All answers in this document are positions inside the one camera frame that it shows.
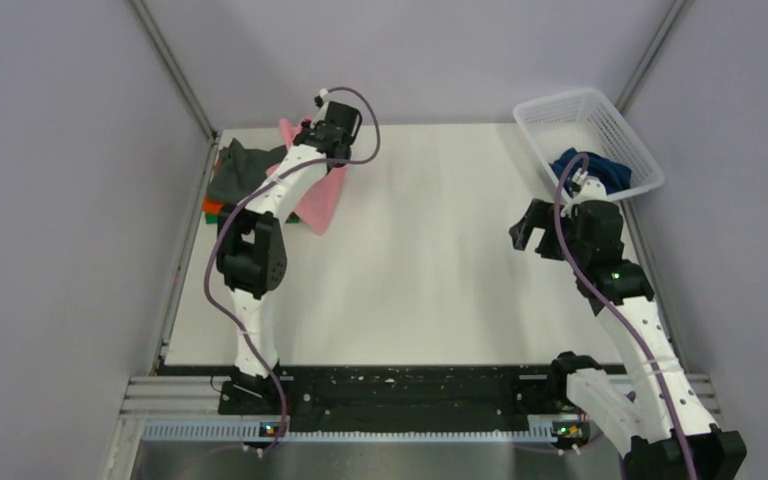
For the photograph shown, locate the pink t shirt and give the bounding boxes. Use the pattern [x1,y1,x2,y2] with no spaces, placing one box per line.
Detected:
[258,119,345,235]

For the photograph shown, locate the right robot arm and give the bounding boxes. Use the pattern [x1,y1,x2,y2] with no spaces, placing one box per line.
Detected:
[508,179,747,479]

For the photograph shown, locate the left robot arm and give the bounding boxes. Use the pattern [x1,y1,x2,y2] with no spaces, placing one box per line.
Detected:
[208,97,363,414]

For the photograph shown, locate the crumpled blue t shirt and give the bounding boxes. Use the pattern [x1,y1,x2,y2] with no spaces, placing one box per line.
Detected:
[549,147,632,194]

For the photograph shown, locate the folded grey t shirt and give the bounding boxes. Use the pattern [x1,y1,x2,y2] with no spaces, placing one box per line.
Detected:
[206,139,287,204]

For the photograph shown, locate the white plastic basket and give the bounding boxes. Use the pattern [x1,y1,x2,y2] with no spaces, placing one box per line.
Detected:
[512,88,665,202]

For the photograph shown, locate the folded orange t shirt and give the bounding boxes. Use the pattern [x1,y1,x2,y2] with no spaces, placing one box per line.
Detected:
[202,197,224,215]

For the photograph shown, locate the folded green t shirt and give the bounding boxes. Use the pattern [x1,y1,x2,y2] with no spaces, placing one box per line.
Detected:
[204,213,300,225]

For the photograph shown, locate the white slotted cable duct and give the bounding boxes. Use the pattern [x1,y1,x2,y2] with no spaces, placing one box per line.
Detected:
[142,419,557,443]

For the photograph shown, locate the left aluminium frame post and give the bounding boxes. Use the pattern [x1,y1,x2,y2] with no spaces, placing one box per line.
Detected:
[126,0,217,140]

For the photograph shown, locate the aluminium frame post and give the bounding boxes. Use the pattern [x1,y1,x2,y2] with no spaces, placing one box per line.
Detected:
[614,0,694,114]
[126,0,217,140]

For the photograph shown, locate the right aluminium frame post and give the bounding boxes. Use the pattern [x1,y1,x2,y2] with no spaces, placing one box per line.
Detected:
[614,0,694,114]

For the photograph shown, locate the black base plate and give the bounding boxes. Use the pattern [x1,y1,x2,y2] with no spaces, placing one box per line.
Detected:
[160,364,586,434]

